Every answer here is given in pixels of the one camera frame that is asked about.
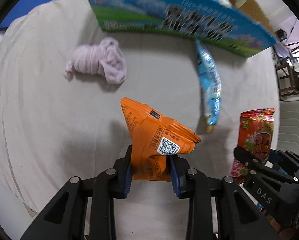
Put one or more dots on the lilac fluffy cloth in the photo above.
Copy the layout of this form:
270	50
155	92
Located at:
105	59

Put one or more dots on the red floral snack bag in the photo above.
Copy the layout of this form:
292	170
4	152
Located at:
256	132

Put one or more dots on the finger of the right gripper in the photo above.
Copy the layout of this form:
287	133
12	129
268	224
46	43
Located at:
287	161
252	163

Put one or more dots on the blue mat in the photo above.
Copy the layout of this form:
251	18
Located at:
22	8

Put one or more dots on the dark wooden stand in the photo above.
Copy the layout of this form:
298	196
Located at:
287	78

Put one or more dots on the light blue snack pouch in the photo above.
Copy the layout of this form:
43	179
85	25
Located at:
210	85

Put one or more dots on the black box on floor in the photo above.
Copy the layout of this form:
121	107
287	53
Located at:
281	34

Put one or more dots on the beige table cloth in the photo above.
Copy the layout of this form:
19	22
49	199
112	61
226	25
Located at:
119	118

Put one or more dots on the orange snack bag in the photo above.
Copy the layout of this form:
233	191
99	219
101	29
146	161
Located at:
154	137

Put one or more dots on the milk carton cardboard box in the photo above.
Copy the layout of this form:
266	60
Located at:
239	26

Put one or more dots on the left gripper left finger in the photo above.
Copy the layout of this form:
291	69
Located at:
113	183

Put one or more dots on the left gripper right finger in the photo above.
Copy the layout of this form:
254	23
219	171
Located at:
189	183

